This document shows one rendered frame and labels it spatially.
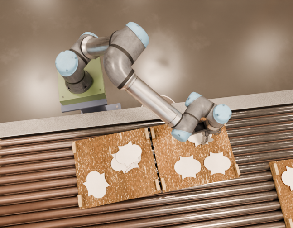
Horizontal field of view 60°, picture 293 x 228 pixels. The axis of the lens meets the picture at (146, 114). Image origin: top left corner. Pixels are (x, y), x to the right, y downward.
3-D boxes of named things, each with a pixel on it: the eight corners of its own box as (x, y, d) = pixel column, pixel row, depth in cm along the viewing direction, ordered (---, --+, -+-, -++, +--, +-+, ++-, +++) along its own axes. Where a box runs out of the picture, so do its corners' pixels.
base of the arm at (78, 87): (66, 71, 149) (60, 62, 139) (92, 69, 148) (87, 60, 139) (65, 95, 143) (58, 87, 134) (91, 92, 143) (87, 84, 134)
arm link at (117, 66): (93, 64, 89) (191, 144, 101) (111, 42, 92) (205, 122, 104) (88, 72, 100) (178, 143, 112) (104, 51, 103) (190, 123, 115)
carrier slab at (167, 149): (149, 127, 140) (149, 127, 139) (220, 115, 143) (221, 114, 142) (162, 192, 130) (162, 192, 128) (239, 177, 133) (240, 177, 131)
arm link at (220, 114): (218, 98, 106) (236, 109, 104) (211, 107, 116) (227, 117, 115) (209, 113, 103) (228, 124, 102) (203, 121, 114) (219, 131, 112)
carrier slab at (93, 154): (73, 142, 137) (72, 141, 136) (147, 127, 140) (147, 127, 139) (80, 209, 127) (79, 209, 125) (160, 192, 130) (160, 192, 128)
